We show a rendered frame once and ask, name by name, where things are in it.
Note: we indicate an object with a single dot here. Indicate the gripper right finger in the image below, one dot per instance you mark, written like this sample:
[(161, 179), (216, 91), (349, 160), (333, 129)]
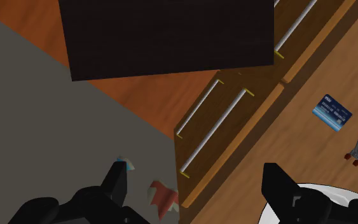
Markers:
[(293, 201)]

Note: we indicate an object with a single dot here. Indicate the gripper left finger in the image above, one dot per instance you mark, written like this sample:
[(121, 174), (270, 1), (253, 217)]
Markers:
[(88, 204)]

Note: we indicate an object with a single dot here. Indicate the white bowl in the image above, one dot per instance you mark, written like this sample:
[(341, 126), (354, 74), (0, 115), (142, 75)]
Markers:
[(330, 190)]

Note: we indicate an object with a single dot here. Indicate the brown wooden chest of drawers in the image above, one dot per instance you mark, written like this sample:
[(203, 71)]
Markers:
[(302, 152)]

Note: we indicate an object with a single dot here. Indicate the grey rug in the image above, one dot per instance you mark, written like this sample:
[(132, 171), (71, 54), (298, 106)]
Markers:
[(42, 130)]

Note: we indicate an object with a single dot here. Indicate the blue card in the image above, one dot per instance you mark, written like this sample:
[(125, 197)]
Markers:
[(332, 112)]

